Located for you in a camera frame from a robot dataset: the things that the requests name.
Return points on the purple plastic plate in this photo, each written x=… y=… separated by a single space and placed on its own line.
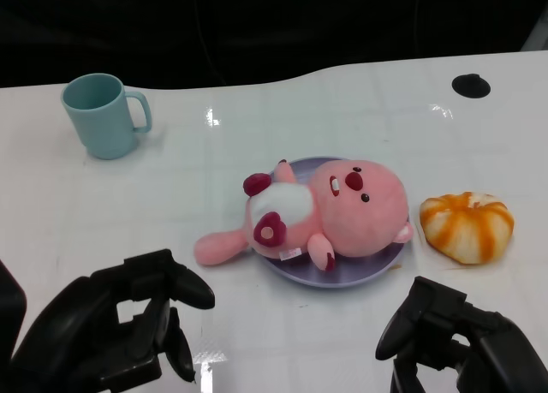
x=364 y=268

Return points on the black round table grommet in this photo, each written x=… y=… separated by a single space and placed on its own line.
x=470 y=86

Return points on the pink plush beaver doll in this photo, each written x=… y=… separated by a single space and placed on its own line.
x=359 y=217

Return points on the orange striped white bun toy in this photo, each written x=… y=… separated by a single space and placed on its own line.
x=466 y=230

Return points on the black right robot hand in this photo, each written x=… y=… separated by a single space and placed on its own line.
x=492 y=354

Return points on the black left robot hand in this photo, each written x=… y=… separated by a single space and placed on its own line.
x=85 y=324

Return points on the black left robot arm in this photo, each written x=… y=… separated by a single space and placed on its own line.
x=10 y=307

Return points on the teal plastic mug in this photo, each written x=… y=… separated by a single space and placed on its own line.
x=105 y=125

